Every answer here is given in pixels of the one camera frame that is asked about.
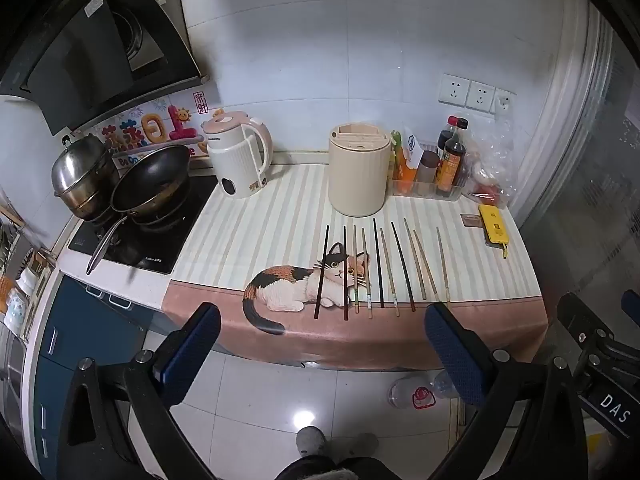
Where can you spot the pink and white electric kettle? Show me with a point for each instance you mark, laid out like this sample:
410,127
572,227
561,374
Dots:
235,160

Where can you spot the black frying pan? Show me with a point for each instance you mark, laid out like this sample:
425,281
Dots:
150,180

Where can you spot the dark sauce bottle orange label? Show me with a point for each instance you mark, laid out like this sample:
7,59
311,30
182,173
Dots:
449,172

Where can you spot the white patterned cup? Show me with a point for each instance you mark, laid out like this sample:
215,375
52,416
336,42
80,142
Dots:
15,312

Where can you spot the beige ribbed utensil holder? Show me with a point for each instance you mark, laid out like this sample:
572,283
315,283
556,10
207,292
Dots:
357,175

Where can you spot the person's grey slipper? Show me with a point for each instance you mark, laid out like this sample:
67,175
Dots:
359,446
311,441

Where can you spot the white wall socket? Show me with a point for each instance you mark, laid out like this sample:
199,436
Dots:
455,89
503,101
480,95

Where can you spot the orange bottle with green cap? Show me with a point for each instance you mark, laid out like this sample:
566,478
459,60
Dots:
400,172

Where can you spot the clear plastic bag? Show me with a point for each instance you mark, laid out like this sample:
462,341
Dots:
487,160

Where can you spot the steel steamer pot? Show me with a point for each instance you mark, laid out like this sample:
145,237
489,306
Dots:
80,170

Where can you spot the small red wall sticker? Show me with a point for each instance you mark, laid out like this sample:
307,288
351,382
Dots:
200,104

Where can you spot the person's dark trousers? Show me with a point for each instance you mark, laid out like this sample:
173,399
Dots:
320,470

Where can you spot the colourful wall sticker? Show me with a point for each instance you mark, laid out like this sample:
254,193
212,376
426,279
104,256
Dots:
150,130

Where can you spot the white and blue packet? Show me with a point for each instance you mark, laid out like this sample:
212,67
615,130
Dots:
411,147

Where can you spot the black range hood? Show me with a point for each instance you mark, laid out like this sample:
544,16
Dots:
75,60

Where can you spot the small brown card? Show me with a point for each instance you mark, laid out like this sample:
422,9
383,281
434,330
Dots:
470,220

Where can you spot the frosted glass door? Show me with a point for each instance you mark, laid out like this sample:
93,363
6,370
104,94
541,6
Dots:
590,185

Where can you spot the black glass hob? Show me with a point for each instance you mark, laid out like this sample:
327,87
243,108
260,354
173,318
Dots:
145,250

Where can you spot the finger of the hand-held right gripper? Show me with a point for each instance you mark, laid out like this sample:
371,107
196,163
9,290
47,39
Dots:
575,310
631,302

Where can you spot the striped cat print tablecloth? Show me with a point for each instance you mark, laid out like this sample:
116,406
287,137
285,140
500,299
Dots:
280,220

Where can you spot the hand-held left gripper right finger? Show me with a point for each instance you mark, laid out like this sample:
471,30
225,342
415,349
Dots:
455,355

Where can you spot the clear plastic condiment tray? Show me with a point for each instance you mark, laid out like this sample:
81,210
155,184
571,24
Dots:
425,189

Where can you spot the dish rack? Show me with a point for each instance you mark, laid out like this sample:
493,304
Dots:
20,270

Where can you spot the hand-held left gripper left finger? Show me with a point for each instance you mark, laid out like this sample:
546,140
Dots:
192,340

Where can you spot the dark bottle with red cap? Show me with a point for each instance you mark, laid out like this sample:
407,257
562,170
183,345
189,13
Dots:
446,137

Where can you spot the clear plastic water bottle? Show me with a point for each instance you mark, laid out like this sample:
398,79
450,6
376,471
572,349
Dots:
415,392

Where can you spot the jar with brown lid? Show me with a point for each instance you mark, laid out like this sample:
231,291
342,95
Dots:
429,160

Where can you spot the blue kitchen cabinet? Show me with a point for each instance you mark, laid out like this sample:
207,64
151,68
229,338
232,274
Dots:
80,320

